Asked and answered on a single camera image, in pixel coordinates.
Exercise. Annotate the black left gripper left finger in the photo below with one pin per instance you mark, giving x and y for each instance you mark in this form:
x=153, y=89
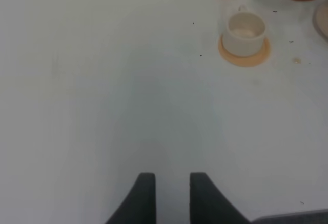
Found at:
x=139, y=206

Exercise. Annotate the beige teapot saucer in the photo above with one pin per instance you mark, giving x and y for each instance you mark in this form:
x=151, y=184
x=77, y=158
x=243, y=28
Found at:
x=320, y=19

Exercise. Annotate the white near teacup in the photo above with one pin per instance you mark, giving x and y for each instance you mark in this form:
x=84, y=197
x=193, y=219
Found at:
x=244, y=33

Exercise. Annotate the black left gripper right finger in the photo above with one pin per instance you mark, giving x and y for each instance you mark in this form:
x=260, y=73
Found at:
x=208, y=204

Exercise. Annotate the orange near coaster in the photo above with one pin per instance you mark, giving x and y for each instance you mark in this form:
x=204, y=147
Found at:
x=250, y=61

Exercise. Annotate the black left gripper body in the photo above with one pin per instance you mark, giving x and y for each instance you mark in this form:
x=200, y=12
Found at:
x=307, y=217

